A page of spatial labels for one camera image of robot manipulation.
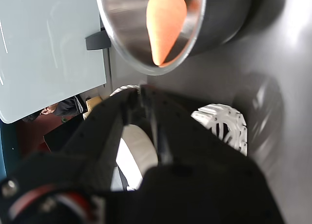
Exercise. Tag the orange toy carrot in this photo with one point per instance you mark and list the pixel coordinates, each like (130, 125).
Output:
(165, 22)

